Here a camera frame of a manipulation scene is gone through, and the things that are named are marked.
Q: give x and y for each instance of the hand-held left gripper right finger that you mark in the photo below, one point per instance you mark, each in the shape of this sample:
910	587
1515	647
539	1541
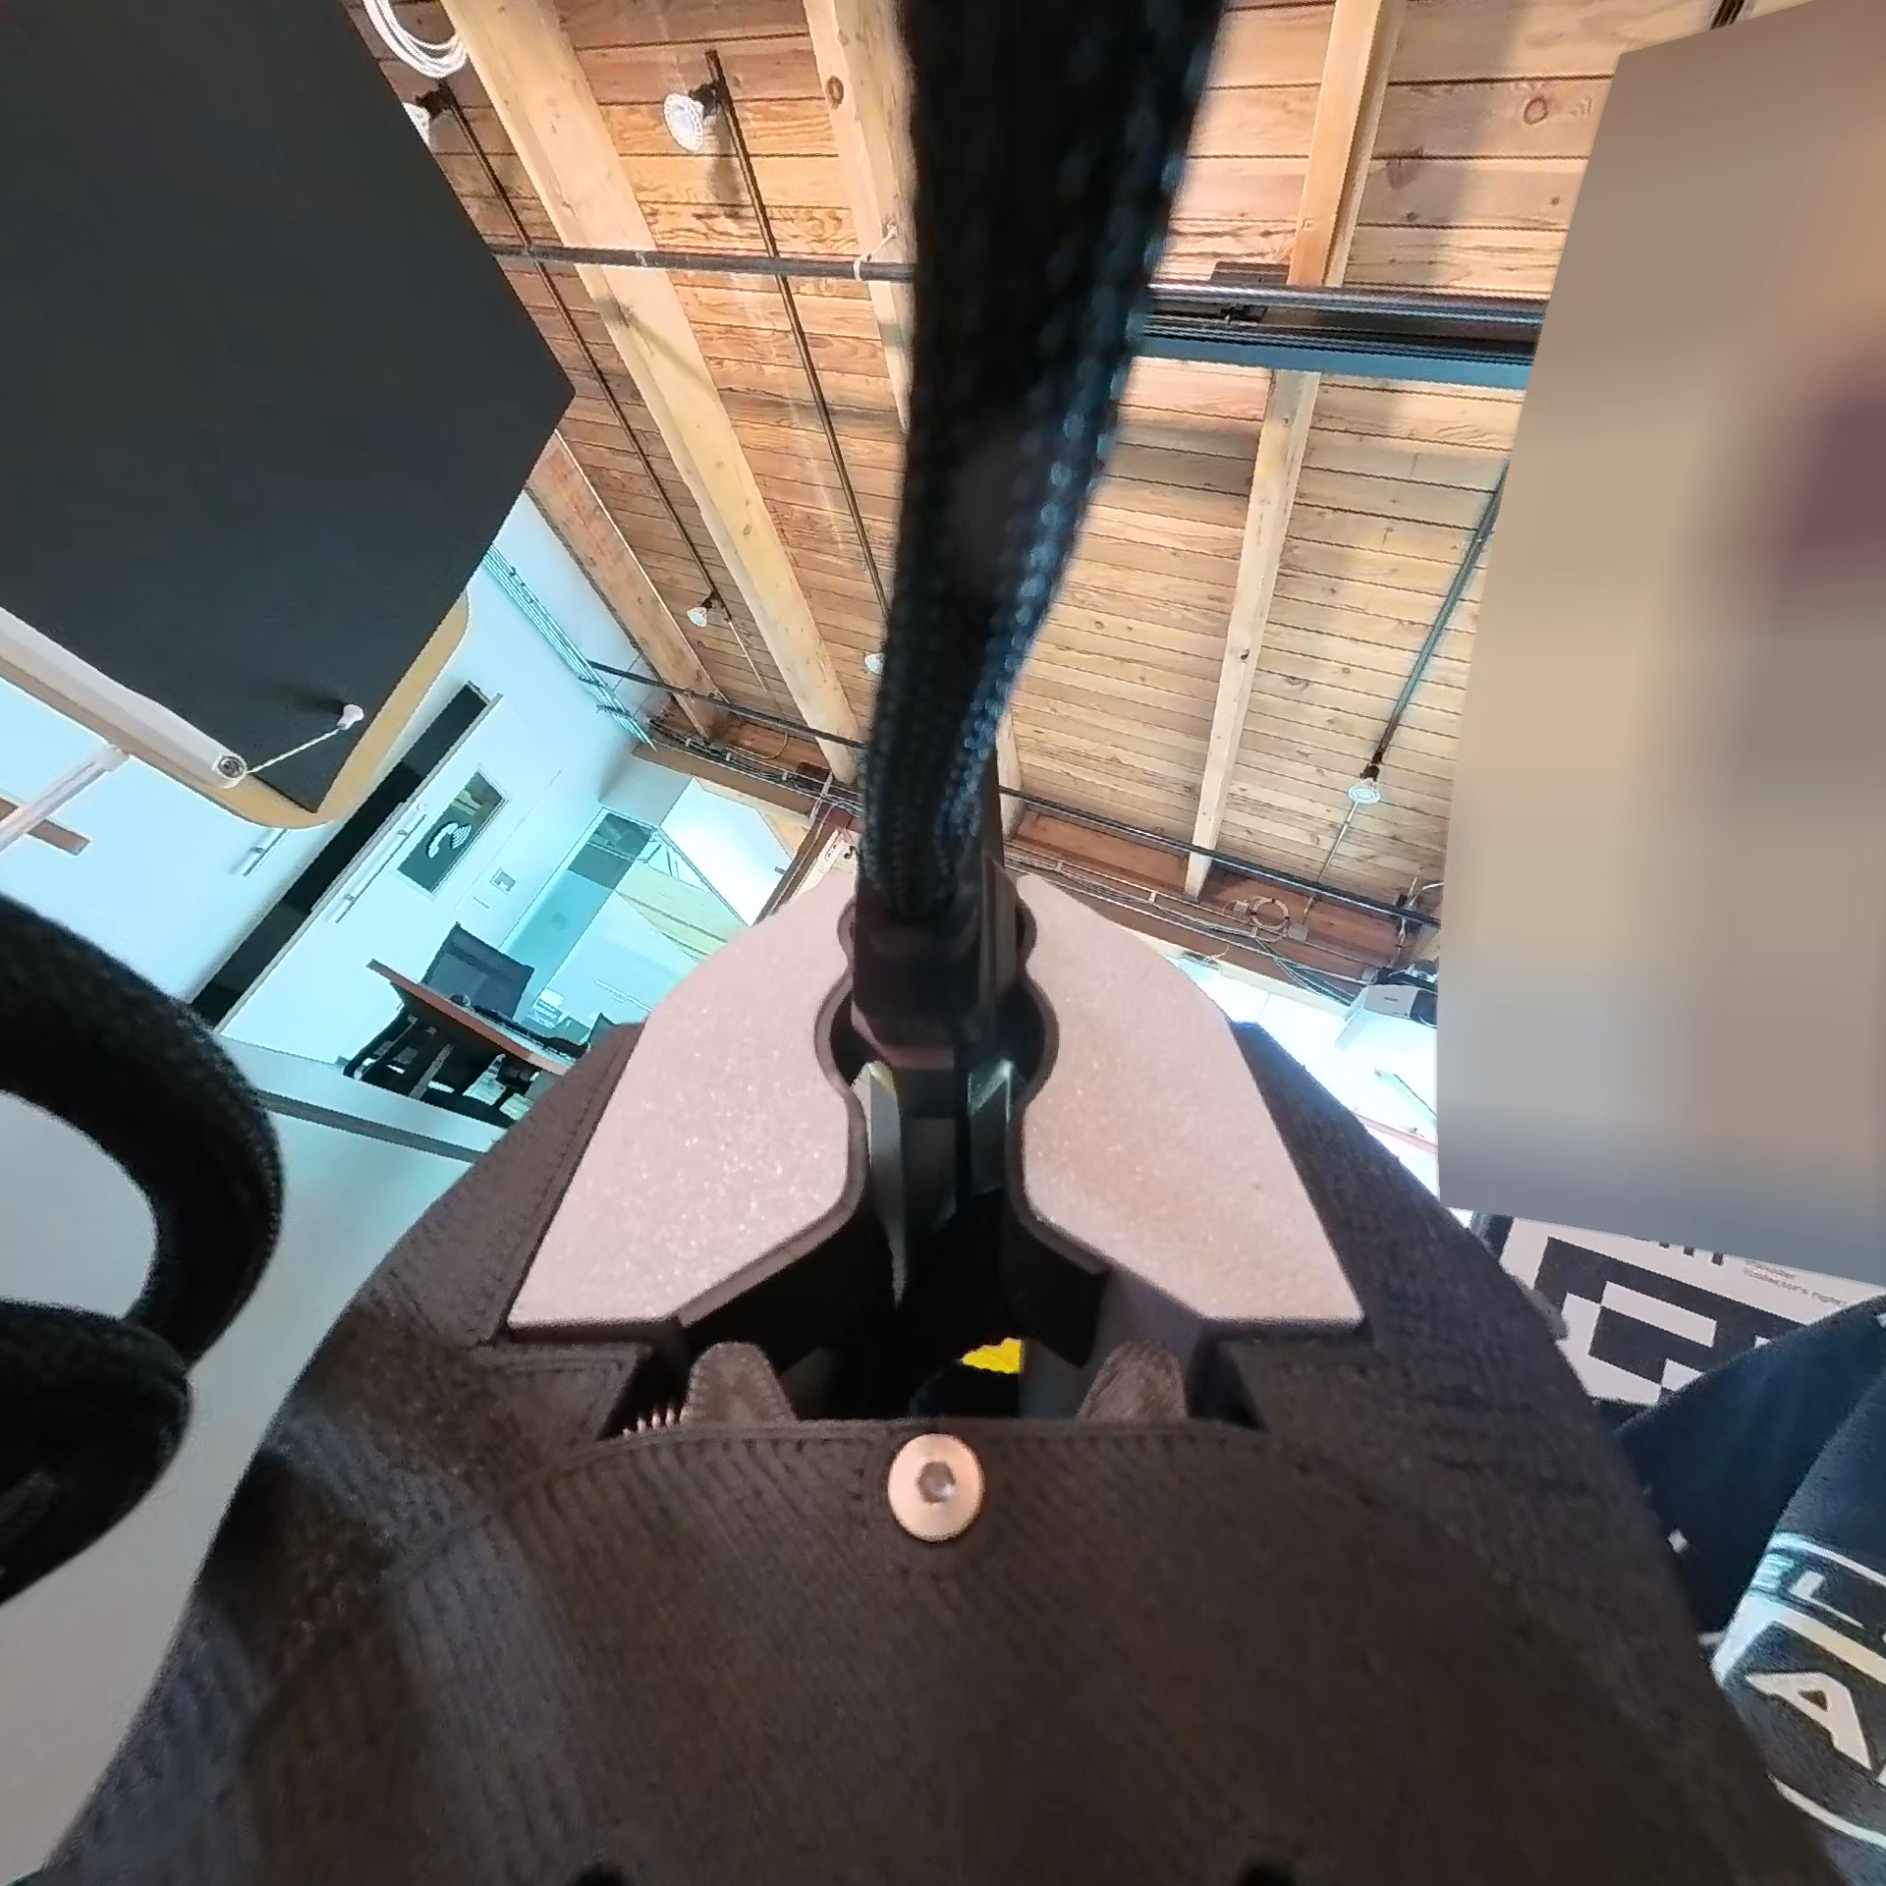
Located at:
1180	1134

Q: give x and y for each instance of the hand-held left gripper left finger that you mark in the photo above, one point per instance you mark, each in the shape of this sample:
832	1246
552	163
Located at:
692	1121

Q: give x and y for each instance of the white ceiling device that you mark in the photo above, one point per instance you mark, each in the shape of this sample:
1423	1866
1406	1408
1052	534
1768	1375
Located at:
1385	1008

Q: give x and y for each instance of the wooden office desk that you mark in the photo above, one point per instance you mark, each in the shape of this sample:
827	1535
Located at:
472	1018

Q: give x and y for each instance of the black office chair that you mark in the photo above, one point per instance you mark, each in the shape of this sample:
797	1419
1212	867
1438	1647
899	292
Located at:
479	965

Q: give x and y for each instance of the yellow plastic bin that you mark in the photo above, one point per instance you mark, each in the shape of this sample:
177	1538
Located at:
994	1359

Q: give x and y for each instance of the curved plywood board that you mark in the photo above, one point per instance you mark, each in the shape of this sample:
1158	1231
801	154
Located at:
405	708

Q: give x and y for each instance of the person's black printed shirt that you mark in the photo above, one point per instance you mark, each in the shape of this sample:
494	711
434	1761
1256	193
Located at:
1768	1473

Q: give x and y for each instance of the black rectangular panel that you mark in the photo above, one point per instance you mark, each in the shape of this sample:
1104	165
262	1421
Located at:
220	369

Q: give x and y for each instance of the framed wall picture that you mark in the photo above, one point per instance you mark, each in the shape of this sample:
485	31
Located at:
453	833

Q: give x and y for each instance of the black ceiling track rail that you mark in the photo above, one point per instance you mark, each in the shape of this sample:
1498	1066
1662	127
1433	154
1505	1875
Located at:
1324	318

